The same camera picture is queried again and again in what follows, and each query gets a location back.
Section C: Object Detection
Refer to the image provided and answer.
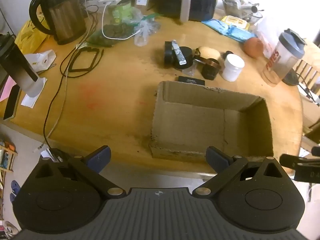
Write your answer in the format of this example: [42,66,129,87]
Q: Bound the dark green dried food bag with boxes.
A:
[86,23,137,48]

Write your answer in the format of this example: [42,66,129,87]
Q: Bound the blue wipes packet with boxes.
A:
[201,18,258,43]

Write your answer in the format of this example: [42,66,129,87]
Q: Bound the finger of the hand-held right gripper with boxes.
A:
[279,153,320,183]

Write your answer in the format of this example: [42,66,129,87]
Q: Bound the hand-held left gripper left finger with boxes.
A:
[35,145,126,197]

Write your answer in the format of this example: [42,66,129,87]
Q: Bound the white lidded jar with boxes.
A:
[221,54,245,82]

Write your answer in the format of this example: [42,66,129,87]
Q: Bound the black cable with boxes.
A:
[43,12,101,157]

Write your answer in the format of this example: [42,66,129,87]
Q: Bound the black round lid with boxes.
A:
[164,41,176,67]

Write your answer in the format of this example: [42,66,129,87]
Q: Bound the glass bowl of clutter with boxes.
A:
[222,0,264,26]

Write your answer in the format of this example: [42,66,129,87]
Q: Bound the black tablet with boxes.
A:
[3,84,22,121]

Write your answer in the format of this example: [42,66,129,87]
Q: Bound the white plastic bag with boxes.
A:
[24,50,57,72]

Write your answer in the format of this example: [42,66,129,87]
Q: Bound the black and silver tumbler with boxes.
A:
[0,32,43,98]

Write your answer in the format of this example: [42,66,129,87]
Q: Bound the wooden floor shelf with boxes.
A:
[0,139,18,173]

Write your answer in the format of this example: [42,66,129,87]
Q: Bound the black cylindrical cup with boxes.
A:
[201,59,222,80]

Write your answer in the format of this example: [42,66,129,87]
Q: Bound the steel electric kettle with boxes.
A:
[29,0,88,46]

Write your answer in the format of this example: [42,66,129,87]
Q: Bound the clear shaker bottle grey lid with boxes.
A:
[262,28,308,88]

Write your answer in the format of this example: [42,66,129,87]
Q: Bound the orange fruit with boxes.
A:
[243,37,265,58]

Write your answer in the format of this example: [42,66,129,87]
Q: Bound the wooden chair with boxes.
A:
[294,39,320,106]

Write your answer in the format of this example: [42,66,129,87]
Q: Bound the black round jar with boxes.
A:
[174,46,196,70]

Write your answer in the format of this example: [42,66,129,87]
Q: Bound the pink paper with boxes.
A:
[0,76,16,103]

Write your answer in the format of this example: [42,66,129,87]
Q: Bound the blue slippers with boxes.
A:
[9,179,22,203]

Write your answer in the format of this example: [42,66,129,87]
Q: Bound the green printed plastic bag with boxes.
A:
[111,1,141,24]

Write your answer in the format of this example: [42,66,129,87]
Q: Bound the yellow plastic bag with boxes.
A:
[13,18,51,56]

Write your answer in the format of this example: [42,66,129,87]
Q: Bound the black case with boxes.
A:
[178,75,206,87]

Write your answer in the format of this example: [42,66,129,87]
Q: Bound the white cable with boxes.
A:
[101,2,143,41]

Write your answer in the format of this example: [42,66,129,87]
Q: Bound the beige oval case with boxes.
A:
[197,46,222,61]

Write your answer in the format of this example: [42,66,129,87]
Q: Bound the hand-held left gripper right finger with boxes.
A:
[192,146,284,197]

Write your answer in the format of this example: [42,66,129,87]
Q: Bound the black blender base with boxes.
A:
[282,69,303,87]

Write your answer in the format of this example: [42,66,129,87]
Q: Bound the white paper sheet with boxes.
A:
[21,77,48,109]

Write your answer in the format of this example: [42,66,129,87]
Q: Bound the yellow wipes packet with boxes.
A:
[221,15,251,31]

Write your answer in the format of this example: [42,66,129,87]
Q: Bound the cardboard box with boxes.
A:
[149,81,274,162]

